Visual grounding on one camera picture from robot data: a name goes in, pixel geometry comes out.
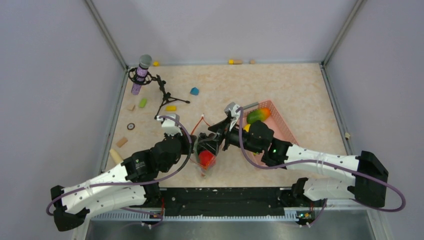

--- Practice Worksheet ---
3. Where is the small tan wooden cube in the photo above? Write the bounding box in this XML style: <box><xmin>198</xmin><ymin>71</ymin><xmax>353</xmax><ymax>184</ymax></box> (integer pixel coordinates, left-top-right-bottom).
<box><xmin>126</xmin><ymin>104</ymin><xmax>135</xmax><ymax>111</ymax></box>

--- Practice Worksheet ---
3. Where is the tan wooden block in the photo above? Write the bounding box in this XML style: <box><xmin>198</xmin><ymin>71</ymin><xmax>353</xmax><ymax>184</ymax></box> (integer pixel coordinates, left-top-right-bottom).
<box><xmin>115</xmin><ymin>137</ymin><xmax>128</xmax><ymax>148</ymax></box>

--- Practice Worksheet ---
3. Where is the toy mango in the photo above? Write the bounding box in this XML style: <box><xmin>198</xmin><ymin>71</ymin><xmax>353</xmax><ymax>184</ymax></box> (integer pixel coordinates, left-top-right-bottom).
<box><xmin>246</xmin><ymin>107</ymin><xmax>272</xmax><ymax>124</ymax></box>

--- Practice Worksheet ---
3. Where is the cream wooden cylinder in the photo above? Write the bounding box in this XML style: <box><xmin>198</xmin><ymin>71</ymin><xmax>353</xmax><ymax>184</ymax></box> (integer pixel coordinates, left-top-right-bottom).
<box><xmin>109</xmin><ymin>148</ymin><xmax>123</xmax><ymax>165</ymax></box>

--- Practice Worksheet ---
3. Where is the green block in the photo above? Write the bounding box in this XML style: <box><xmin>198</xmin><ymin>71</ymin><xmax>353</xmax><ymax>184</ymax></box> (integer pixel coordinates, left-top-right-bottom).
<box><xmin>138</xmin><ymin>98</ymin><xmax>148</xmax><ymax>108</ymax></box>

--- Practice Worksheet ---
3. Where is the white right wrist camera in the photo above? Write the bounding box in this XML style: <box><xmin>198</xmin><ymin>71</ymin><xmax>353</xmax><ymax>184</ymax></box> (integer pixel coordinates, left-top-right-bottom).
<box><xmin>224</xmin><ymin>102</ymin><xmax>241</xmax><ymax>131</ymax></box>

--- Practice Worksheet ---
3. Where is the toy banana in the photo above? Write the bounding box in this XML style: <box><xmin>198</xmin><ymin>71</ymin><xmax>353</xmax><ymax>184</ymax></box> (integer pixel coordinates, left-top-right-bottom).
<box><xmin>243</xmin><ymin>124</ymin><xmax>251</xmax><ymax>133</ymax></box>

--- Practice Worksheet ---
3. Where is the black microphone tripod stand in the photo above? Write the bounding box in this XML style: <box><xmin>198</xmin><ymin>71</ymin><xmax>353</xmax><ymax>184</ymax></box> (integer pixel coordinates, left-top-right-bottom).
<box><xmin>128</xmin><ymin>67</ymin><xmax>191</xmax><ymax>120</ymax></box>

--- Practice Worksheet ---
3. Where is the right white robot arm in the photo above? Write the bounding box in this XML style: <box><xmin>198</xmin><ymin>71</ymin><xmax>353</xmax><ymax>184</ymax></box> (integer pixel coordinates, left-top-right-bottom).
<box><xmin>196</xmin><ymin>121</ymin><xmax>389</xmax><ymax>208</ymax></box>

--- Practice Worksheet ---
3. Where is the purple microphone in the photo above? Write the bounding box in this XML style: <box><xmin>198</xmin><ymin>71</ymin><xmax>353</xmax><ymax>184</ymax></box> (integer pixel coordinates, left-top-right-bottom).
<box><xmin>130</xmin><ymin>54</ymin><xmax>153</xmax><ymax>96</ymax></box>

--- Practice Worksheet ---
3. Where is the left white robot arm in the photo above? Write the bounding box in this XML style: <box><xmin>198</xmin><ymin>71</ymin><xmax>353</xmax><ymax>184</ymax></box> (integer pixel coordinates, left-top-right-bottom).
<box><xmin>46</xmin><ymin>133</ymin><xmax>197</xmax><ymax>232</ymax></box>

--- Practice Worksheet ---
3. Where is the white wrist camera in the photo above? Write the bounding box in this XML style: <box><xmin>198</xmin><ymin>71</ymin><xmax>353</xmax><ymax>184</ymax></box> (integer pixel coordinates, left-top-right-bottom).
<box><xmin>224</xmin><ymin>102</ymin><xmax>241</xmax><ymax>131</ymax></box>
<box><xmin>156</xmin><ymin>113</ymin><xmax>182</xmax><ymax>136</ymax></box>

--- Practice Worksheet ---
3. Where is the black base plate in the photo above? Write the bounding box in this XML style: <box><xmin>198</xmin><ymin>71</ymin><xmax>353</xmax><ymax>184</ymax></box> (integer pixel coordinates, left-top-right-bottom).
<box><xmin>129</xmin><ymin>187</ymin><xmax>319</xmax><ymax>218</ymax></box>

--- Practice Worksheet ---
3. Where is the clear orange zip bag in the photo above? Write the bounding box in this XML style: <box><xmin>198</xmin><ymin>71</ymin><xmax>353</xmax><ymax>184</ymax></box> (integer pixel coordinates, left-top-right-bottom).
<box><xmin>190</xmin><ymin>114</ymin><xmax>219</xmax><ymax>178</ymax></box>

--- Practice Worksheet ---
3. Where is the toy red tomato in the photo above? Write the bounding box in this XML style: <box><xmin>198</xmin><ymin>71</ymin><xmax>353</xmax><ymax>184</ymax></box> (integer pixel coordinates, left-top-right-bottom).
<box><xmin>198</xmin><ymin>150</ymin><xmax>216</xmax><ymax>170</ymax></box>

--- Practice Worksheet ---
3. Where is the yellow tan cylinder at wall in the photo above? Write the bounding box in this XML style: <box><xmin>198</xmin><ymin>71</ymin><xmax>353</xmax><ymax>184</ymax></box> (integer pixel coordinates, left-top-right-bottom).
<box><xmin>228</xmin><ymin>59</ymin><xmax>243</xmax><ymax>65</ymax></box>

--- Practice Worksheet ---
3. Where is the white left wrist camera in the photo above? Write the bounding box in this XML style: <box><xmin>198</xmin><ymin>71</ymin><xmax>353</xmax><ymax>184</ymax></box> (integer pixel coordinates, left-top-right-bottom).
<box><xmin>156</xmin><ymin>113</ymin><xmax>182</xmax><ymax>136</ymax></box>

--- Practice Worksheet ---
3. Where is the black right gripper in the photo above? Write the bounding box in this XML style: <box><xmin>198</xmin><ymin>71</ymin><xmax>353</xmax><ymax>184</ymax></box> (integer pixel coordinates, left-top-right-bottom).
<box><xmin>198</xmin><ymin>116</ymin><xmax>263</xmax><ymax>156</ymax></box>

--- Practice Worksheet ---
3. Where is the pink plastic basket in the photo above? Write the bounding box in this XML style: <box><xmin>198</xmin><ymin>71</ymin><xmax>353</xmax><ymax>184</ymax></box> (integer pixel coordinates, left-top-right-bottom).
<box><xmin>238</xmin><ymin>100</ymin><xmax>299</xmax><ymax>167</ymax></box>

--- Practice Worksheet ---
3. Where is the blue block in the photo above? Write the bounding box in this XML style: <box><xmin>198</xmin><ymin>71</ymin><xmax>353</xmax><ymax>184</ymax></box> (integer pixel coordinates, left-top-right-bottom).
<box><xmin>189</xmin><ymin>87</ymin><xmax>200</xmax><ymax>96</ymax></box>

